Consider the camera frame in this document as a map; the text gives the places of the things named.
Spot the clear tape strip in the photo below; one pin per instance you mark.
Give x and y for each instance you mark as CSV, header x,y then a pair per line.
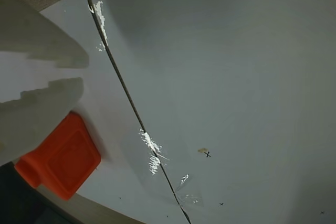
x,y
152,142

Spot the white paper sheet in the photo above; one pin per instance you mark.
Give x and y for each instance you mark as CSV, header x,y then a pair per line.
x,y
223,90
105,90

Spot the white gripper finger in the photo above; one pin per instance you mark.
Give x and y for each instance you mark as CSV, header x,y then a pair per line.
x,y
44,40
39,113

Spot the orange cube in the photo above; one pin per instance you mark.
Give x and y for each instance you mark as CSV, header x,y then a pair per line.
x,y
65,161

